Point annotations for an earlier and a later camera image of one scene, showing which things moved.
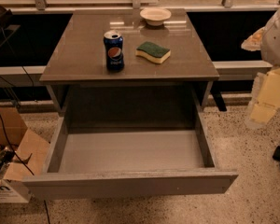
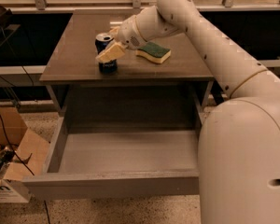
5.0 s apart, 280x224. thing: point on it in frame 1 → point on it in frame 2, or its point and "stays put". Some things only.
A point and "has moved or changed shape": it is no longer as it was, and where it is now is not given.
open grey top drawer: x=91 y=162 stays put
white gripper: x=276 y=41 → x=128 y=33
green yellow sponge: x=153 y=51 stays put
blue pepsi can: x=114 y=46 has moved or changed shape
